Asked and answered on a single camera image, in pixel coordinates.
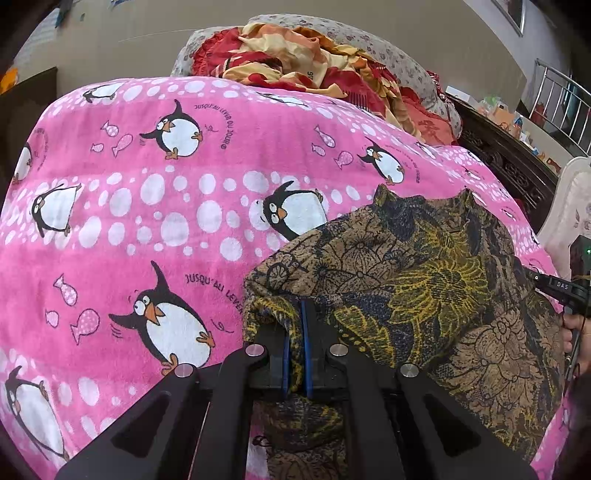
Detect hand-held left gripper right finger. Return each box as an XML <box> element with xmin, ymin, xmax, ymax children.
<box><xmin>299</xmin><ymin>301</ymin><xmax>540</xmax><ymax>480</ymax></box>

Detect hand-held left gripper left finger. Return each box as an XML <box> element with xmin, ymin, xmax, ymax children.
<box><xmin>55</xmin><ymin>323</ymin><xmax>291</xmax><ymax>480</ymax></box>

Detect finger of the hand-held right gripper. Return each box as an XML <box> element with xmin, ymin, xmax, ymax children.
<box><xmin>513</xmin><ymin>256</ymin><xmax>539</xmax><ymax>294</ymax></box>

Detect brown floral patterned garment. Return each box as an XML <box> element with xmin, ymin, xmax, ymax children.
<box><xmin>242</xmin><ymin>185</ymin><xmax>571</xmax><ymax>480</ymax></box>

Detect person's right hand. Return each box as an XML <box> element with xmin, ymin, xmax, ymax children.
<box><xmin>562</xmin><ymin>313</ymin><xmax>591</xmax><ymax>366</ymax></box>

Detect dark carved wooden headboard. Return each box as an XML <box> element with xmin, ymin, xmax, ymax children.
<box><xmin>445</xmin><ymin>92</ymin><xmax>561</xmax><ymax>232</ymax></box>

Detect white box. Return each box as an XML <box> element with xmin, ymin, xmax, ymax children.
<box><xmin>445</xmin><ymin>85</ymin><xmax>481</xmax><ymax>105</ymax></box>

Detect steel railing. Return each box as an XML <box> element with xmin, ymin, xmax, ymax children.
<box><xmin>531</xmin><ymin>58</ymin><xmax>591</xmax><ymax>144</ymax></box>

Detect pink penguin print blanket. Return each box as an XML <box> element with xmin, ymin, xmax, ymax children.
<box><xmin>0</xmin><ymin>76</ymin><xmax>573</xmax><ymax>480</ymax></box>

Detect grey floral pillow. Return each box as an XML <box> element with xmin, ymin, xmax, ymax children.
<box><xmin>171</xmin><ymin>14</ymin><xmax>462</xmax><ymax>139</ymax></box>

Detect red and yellow crumpled quilt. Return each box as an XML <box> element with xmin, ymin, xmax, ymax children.
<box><xmin>191</xmin><ymin>23</ymin><xmax>458</xmax><ymax>144</ymax></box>

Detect framed wall picture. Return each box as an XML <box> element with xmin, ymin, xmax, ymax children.
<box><xmin>489</xmin><ymin>0</ymin><xmax>527</xmax><ymax>38</ymax></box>

